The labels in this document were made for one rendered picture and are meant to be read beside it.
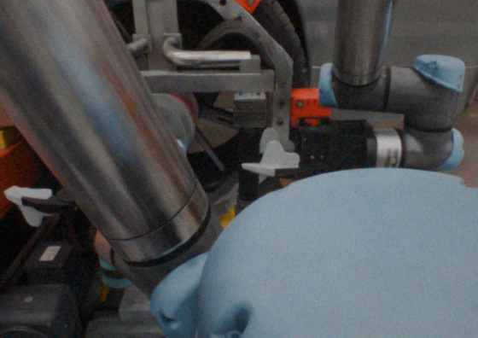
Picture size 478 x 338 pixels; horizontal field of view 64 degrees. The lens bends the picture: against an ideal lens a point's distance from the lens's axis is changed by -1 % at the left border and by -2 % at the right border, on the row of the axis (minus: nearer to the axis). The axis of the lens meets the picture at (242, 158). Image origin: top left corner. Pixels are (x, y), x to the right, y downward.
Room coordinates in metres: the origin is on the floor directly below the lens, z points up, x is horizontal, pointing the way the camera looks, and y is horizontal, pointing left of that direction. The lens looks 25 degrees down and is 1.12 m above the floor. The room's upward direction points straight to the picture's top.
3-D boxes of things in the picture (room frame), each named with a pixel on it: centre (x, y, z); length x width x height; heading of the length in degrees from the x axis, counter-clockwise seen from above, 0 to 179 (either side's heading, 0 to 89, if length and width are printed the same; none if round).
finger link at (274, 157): (0.56, -0.05, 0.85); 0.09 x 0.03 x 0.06; 101
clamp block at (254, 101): (0.62, -0.01, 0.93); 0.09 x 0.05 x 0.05; 2
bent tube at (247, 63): (0.70, 0.06, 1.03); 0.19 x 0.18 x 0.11; 2
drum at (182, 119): (0.74, 0.16, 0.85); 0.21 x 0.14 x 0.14; 2
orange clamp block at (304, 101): (0.83, -0.15, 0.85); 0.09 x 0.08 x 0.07; 92
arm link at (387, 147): (0.59, -0.23, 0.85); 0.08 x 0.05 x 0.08; 2
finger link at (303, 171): (0.56, -0.09, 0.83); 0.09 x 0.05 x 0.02; 101
